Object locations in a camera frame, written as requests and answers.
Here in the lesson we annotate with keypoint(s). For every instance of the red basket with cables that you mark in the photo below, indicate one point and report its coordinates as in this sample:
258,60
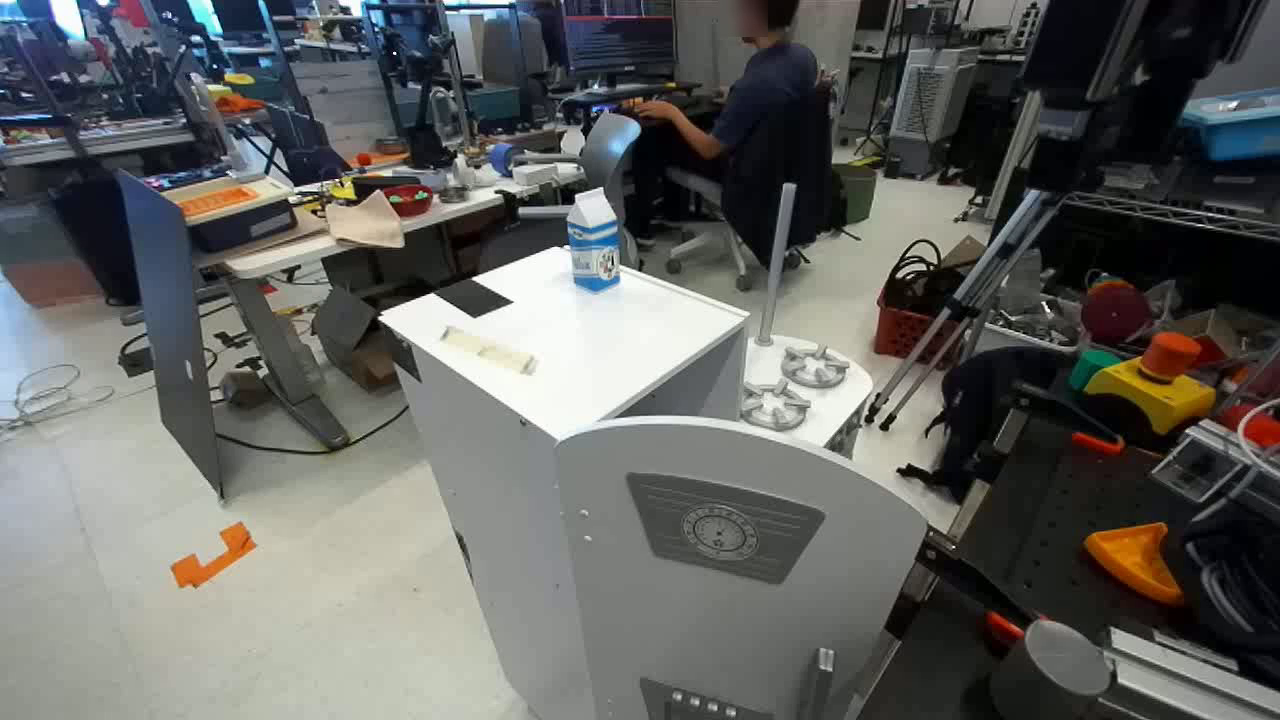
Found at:
911,296

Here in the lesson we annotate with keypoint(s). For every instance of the white toy kitchen cabinet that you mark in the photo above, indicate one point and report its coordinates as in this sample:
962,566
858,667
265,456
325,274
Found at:
636,551

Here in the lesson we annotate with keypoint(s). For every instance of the cluttered white work desk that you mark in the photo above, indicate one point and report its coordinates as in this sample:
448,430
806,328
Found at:
430,250

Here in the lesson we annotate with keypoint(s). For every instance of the white toy stove top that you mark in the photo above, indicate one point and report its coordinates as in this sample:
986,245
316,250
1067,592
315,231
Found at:
806,389

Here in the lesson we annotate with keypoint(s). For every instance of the grey toy burner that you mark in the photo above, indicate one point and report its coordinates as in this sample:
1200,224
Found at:
813,369
775,406

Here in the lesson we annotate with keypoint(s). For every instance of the dark red ball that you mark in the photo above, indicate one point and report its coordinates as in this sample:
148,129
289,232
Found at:
1112,310

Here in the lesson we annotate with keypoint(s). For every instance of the black square patch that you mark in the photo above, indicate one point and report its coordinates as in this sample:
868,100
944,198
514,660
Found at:
471,296

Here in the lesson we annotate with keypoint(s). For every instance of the silver tripod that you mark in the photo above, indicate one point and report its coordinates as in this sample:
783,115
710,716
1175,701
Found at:
966,305

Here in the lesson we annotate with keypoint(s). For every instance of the black backpack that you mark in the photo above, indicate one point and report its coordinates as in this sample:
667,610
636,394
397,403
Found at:
974,406

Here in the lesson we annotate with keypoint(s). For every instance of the beige tape strip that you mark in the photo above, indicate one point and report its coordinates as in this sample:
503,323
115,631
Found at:
491,349

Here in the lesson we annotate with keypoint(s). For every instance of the yellow emergency stop button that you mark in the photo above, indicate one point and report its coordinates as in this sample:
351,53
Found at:
1159,380

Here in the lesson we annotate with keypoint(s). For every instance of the blue storage bin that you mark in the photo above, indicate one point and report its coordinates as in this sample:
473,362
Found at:
1241,125

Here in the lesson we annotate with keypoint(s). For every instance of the grey vertical pole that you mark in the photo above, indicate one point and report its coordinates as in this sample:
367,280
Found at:
776,260

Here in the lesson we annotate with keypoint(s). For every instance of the seated person in dark shirt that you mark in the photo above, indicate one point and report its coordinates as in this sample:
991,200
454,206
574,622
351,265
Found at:
775,87

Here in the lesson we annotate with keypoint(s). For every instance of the blue and white milk carton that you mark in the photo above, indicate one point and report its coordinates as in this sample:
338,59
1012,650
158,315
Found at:
593,242

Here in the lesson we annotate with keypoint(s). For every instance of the orange triangular toy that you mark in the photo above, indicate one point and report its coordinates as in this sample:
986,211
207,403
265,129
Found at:
1135,556

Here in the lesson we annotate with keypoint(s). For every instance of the orange floor tape bracket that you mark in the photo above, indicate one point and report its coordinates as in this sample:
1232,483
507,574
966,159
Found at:
197,569

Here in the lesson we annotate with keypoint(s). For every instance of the dark grey standing panel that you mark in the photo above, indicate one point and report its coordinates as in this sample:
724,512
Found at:
171,280

